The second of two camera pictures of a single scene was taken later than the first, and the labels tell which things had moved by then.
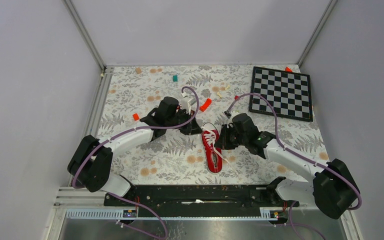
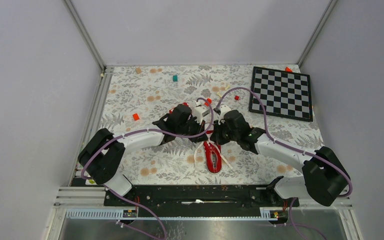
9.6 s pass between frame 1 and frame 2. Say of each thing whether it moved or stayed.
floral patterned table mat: stayed
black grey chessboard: stayed
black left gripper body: moved
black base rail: stayed
